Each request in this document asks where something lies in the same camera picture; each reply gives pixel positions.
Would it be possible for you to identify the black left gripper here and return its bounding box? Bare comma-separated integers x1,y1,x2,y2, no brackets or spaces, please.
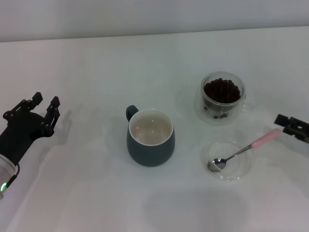
0,91,60,165

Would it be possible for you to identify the pink-handled metal spoon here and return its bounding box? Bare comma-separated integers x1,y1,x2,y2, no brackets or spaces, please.
207,128,281,173

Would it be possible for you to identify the dark teal ceramic mug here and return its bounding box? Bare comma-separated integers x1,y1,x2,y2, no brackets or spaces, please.
125,104,176,167

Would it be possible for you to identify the coffee bean pile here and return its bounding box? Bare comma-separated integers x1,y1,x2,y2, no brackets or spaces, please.
203,77,241,104

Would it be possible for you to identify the clear glass saucer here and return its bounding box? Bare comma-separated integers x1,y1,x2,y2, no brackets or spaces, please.
201,139,255,182

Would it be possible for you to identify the clear double-wall glass cup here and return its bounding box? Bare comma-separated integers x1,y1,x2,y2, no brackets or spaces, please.
194,72,257,126

